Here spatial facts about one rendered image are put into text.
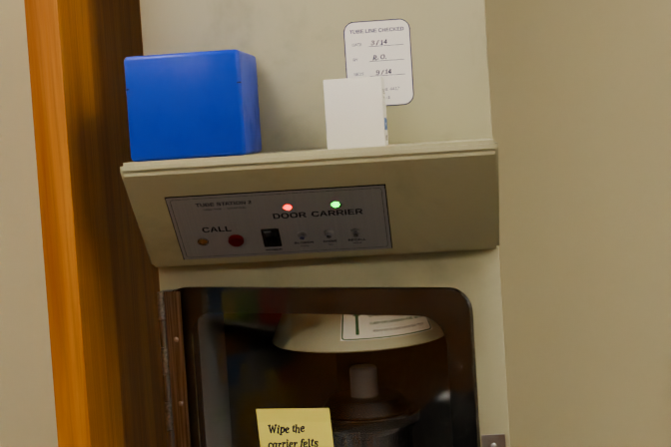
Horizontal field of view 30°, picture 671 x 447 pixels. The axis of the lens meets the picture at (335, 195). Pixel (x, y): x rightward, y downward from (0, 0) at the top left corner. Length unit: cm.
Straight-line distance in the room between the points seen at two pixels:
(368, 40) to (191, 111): 19
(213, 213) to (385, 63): 21
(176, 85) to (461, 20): 27
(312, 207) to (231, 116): 11
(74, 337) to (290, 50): 33
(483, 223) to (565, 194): 50
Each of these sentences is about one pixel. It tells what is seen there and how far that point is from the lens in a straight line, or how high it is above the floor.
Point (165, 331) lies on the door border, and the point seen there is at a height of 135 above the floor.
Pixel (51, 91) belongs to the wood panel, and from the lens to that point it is 112.
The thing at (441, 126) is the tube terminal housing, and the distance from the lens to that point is 116.
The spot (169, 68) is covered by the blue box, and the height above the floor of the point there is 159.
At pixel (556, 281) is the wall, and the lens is 161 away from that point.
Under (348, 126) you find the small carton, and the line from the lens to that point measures 108.
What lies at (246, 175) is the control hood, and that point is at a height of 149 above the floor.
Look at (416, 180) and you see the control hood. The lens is 106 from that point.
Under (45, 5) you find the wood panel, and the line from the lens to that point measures 113.
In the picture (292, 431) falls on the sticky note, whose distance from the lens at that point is 114.
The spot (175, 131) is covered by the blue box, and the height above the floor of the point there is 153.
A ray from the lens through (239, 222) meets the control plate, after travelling 111.
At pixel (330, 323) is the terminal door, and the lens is 109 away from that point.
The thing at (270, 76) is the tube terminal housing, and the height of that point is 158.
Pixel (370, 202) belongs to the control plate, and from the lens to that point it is 108.
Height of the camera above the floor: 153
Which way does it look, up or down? 3 degrees down
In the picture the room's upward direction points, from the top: 4 degrees counter-clockwise
